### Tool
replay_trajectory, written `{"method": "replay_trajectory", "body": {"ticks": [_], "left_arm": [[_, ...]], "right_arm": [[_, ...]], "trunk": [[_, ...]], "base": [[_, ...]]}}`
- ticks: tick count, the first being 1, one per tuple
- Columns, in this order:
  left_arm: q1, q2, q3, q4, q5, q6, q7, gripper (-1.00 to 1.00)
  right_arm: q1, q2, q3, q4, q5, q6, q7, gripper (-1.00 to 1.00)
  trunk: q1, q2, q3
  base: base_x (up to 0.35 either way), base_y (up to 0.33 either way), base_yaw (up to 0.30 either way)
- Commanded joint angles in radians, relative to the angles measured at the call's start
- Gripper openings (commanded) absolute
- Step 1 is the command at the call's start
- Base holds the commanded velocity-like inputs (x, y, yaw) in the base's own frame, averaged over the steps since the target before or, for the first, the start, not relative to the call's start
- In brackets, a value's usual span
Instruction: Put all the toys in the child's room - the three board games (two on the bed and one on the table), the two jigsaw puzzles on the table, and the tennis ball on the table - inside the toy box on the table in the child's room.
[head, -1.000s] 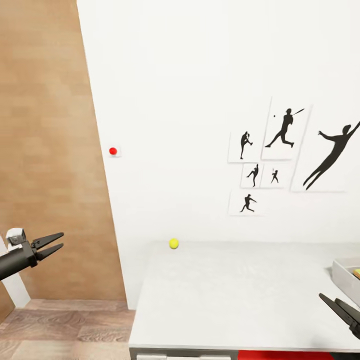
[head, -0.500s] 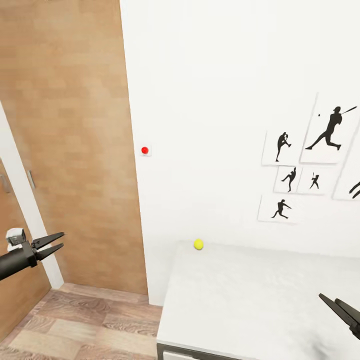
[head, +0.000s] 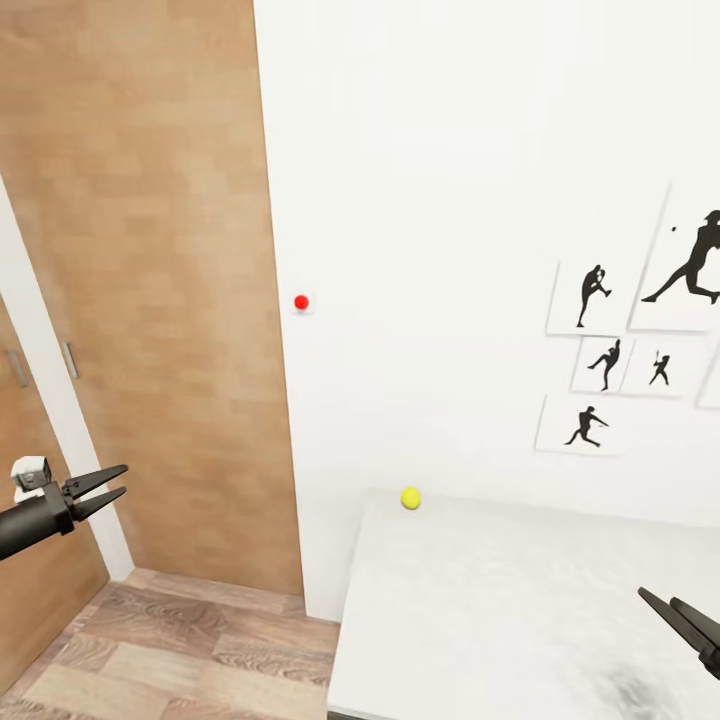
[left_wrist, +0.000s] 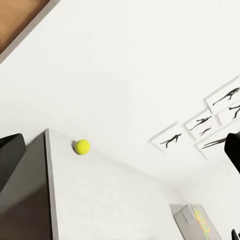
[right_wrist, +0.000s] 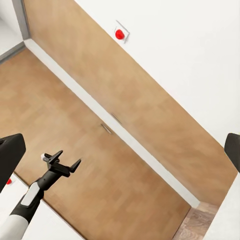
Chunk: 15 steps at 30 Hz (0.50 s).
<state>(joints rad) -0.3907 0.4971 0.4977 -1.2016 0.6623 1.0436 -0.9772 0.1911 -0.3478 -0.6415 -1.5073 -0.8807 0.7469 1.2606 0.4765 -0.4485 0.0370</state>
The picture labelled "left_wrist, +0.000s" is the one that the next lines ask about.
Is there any tennis ball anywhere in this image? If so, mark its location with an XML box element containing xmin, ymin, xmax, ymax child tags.
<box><xmin>75</xmin><ymin>139</ymin><xmax>92</xmax><ymax>155</ymax></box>

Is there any jigsaw puzzle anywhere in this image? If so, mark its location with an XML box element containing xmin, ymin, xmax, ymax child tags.
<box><xmin>193</xmin><ymin>210</ymin><xmax>211</xmax><ymax>233</ymax></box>

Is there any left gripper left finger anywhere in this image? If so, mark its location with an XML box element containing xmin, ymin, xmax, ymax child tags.
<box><xmin>0</xmin><ymin>133</ymin><xmax>26</xmax><ymax>193</ymax></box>

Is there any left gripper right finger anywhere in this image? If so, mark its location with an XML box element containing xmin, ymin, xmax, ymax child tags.
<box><xmin>224</xmin><ymin>133</ymin><xmax>240</xmax><ymax>173</ymax></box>

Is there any toy box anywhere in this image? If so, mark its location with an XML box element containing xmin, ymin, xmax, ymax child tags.
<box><xmin>173</xmin><ymin>203</ymin><xmax>223</xmax><ymax>240</ymax></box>

